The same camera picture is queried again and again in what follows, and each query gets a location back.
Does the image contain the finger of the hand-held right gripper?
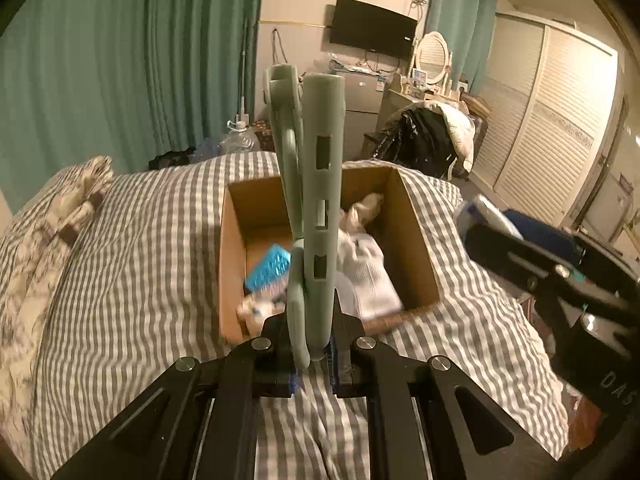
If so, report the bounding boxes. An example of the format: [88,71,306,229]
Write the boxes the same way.
[505,211,640,287]
[457,195,632,322]

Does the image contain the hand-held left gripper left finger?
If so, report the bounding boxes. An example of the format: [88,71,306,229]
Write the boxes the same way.
[50,310,301,480]

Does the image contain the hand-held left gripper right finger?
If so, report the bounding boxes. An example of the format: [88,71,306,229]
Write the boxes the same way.
[327,292,571,480]

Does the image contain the white sock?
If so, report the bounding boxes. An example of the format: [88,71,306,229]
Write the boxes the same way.
[336,230,407,322]

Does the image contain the teal patterned box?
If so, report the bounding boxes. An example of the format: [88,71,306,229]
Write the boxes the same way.
[244,244,292,294]

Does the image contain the cream lace cloth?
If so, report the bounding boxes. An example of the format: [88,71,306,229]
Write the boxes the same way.
[340,192,387,237]

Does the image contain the cardboard box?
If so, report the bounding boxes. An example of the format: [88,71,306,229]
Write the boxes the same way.
[218,165,442,347]

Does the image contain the grey-green tablet case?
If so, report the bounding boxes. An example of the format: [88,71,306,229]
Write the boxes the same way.
[263,63,347,372]

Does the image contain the white louvred wardrobe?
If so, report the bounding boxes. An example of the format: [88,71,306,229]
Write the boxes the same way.
[470,10,629,229]

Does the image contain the dark suitcase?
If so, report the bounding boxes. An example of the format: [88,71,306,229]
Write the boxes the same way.
[470,115,489,162]

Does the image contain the white quilted coat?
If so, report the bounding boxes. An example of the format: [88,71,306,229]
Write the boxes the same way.
[435,102,477,174]

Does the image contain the grey checked blanket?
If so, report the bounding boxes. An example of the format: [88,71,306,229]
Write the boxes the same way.
[0,150,571,480]

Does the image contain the black jacket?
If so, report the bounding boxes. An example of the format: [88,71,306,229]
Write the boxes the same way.
[370,107,459,179]

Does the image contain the white dressing table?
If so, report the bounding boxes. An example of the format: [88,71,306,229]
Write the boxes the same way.
[390,74,472,112]

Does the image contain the grey small fridge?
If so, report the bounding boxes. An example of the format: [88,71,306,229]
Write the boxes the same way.
[332,71,392,162]

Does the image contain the oval vanity mirror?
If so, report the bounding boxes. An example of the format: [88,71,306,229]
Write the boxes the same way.
[411,31,452,87]

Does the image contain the large clear water jug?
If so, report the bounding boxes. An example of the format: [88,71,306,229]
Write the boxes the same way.
[220,119,261,157]

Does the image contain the black bag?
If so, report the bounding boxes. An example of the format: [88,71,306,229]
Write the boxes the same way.
[147,147,197,172]

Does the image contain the pale teal curtain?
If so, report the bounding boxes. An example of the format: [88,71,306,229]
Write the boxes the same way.
[425,0,501,97]

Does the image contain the floral pillow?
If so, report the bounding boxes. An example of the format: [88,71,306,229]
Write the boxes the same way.
[0,155,117,411]

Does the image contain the white mop pole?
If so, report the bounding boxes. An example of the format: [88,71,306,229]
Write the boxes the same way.
[237,17,251,122]

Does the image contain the green curtain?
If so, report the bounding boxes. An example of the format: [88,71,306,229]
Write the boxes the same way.
[145,0,267,158]
[0,0,153,196]

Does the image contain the black wall television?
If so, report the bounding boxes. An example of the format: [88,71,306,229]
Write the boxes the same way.
[328,0,419,59]

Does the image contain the wall cables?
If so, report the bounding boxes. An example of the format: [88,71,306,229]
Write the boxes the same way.
[271,27,287,69]

